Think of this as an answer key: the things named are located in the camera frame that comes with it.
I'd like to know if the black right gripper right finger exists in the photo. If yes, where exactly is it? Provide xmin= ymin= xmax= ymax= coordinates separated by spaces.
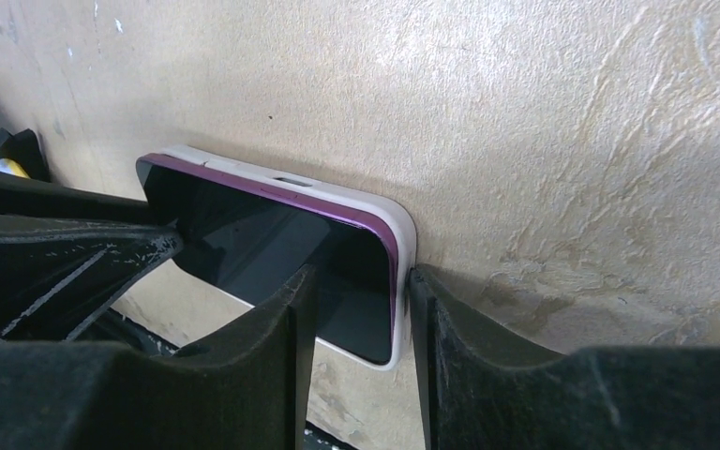
xmin=409 ymin=265 xmax=720 ymax=449

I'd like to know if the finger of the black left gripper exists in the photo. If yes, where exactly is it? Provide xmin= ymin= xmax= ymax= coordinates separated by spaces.
xmin=0 ymin=215 xmax=183 ymax=342
xmin=0 ymin=172 xmax=158 ymax=225

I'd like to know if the purple smartphone with black screen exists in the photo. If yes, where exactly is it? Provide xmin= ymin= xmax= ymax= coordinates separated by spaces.
xmin=135 ymin=153 xmax=399 ymax=367

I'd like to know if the small black clip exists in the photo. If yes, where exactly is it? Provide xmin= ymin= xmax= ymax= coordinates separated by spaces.
xmin=0 ymin=127 xmax=52 ymax=183

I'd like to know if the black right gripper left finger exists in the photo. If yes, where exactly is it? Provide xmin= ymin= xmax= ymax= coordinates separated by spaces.
xmin=0 ymin=265 xmax=317 ymax=449

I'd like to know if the white phone case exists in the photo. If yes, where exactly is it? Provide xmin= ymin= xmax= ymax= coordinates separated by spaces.
xmin=142 ymin=144 xmax=418 ymax=372

